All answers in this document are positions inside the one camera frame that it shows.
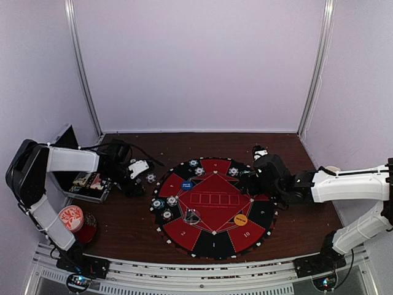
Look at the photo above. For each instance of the aluminium frame post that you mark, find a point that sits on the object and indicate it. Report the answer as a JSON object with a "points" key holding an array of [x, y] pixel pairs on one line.
{"points": [[316, 78], [81, 71]]}

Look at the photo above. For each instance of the red black chips seat three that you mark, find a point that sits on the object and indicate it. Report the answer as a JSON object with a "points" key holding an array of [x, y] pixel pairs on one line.
{"points": [[167, 215]]}

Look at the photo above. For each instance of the dark red round lid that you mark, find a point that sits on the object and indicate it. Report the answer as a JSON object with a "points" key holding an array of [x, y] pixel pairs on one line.
{"points": [[88, 230]]}

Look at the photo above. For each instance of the patterned paper cup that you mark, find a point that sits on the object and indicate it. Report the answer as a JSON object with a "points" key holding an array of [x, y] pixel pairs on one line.
{"points": [[333, 168]]}

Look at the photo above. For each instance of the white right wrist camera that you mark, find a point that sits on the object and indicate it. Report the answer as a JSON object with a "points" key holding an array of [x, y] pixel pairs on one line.
{"points": [[259, 151]]}

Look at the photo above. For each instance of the orange big blind button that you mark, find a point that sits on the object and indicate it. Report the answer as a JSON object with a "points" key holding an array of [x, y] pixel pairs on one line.
{"points": [[240, 220]]}

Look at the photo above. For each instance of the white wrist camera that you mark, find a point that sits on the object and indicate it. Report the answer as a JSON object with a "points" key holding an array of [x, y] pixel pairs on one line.
{"points": [[259, 151], [140, 166]]}

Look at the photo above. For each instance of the black gold card box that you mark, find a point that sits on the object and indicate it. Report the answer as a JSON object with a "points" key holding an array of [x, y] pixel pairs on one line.
{"points": [[81, 179]]}

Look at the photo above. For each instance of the right aluminium frame post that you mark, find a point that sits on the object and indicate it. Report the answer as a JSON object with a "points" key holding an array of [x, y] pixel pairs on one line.
{"points": [[316, 78]]}

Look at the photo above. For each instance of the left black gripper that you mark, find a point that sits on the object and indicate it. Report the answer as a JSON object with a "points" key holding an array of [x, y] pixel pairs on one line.
{"points": [[131, 190]]}

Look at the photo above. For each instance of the left aluminium frame post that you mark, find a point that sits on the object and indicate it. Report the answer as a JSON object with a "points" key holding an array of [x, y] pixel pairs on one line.
{"points": [[81, 71]]}

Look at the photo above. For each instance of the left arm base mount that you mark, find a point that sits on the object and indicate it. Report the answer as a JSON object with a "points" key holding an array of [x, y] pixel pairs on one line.
{"points": [[74, 260]]}

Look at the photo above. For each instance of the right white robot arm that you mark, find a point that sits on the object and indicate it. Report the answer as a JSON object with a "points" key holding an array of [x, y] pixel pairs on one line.
{"points": [[322, 185]]}

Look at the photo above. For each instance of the front aluminium rail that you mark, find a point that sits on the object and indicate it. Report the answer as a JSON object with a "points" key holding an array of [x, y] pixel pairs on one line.
{"points": [[277, 276]]}

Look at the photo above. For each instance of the red floral round tin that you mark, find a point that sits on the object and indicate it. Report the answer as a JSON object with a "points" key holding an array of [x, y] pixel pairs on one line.
{"points": [[72, 217]]}

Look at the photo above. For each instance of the aluminium poker case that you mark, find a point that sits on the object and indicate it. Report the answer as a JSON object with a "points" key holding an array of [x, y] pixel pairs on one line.
{"points": [[63, 180]]}

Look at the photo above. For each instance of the blue small blind button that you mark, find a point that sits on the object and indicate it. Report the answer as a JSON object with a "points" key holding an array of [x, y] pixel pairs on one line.
{"points": [[186, 185]]}

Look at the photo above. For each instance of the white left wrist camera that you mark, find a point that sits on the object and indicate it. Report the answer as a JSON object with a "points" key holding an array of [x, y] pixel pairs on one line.
{"points": [[140, 166]]}

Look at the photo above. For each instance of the white grey chip stack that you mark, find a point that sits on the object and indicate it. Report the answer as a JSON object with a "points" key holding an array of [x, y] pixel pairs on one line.
{"points": [[151, 178]]}

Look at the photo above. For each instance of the round red black poker mat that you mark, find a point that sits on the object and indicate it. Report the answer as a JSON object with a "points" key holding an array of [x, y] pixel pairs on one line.
{"points": [[218, 198]]}

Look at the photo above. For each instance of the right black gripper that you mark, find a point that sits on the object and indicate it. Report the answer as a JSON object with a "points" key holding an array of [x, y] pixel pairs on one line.
{"points": [[252, 188]]}

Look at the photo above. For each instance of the white chips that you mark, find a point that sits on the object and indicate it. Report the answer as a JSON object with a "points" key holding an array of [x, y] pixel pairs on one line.
{"points": [[172, 201], [233, 171], [199, 171]]}

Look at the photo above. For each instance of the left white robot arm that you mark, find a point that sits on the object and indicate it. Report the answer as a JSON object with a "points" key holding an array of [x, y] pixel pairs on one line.
{"points": [[34, 162]]}

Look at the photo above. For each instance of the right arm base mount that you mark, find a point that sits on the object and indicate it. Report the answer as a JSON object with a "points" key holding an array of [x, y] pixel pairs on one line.
{"points": [[315, 265]]}

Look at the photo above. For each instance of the red gold card box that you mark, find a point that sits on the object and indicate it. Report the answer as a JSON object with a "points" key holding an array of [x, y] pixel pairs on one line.
{"points": [[98, 183]]}

